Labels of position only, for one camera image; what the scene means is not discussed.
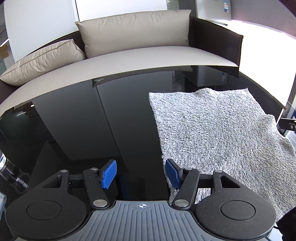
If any small beige cushion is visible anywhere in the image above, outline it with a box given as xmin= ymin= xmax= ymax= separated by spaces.
xmin=0 ymin=39 xmax=87 ymax=87

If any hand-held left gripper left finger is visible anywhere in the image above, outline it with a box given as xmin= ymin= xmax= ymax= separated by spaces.
xmin=43 ymin=159 xmax=117 ymax=210

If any dark brown sofa beige seat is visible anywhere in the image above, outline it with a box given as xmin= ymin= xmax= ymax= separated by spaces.
xmin=0 ymin=16 xmax=244 ymax=114

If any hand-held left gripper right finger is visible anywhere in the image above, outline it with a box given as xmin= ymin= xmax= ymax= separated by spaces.
xmin=165 ymin=159 xmax=242 ymax=210

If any white venetian blind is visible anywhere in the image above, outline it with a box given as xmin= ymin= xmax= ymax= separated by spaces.
xmin=166 ymin=0 xmax=181 ymax=10

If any clear glass container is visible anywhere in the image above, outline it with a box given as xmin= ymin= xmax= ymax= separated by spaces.
xmin=0 ymin=152 xmax=29 ymax=194

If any silver mini fridge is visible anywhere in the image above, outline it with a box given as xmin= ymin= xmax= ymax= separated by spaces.
xmin=194 ymin=0 xmax=233 ymax=26

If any grey fluffy towel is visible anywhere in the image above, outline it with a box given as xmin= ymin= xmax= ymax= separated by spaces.
xmin=148 ymin=88 xmax=296 ymax=223

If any grey roller shade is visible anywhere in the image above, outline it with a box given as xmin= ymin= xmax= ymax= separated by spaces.
xmin=231 ymin=0 xmax=296 ymax=39

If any large beige cushion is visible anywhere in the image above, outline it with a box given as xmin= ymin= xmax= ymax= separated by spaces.
xmin=75 ymin=10 xmax=192 ymax=58

